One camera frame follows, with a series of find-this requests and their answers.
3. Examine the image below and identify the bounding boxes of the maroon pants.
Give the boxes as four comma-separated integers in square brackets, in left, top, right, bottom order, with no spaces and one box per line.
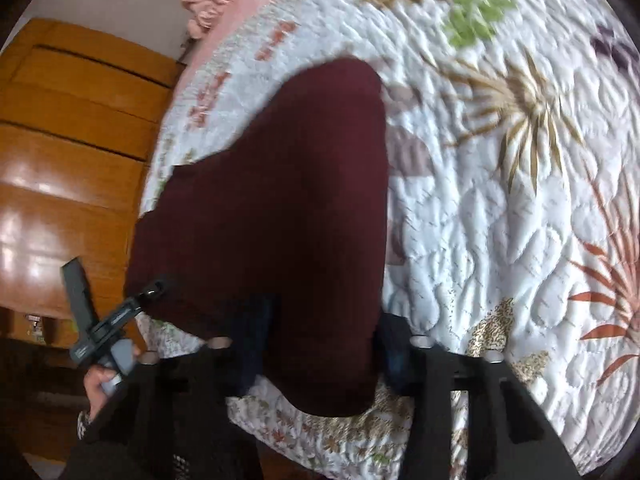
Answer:
[124,58,388,417]

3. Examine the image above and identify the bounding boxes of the checkered left sleeve forearm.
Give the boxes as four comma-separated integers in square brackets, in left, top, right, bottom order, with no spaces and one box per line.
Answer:
[77,411,92,440]

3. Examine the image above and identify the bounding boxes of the person's left hand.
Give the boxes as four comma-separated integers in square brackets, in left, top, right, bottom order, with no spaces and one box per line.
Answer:
[84,364,117,422]

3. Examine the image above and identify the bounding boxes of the wooden wardrobe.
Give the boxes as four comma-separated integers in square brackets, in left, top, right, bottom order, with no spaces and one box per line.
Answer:
[1,18,182,348]

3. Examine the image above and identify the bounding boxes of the floral quilted bedspread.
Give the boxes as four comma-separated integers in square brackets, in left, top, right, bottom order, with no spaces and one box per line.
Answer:
[141,0,639,474]

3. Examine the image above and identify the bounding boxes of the pink bed sheet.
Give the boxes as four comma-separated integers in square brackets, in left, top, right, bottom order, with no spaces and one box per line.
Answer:
[171,0,352,106]

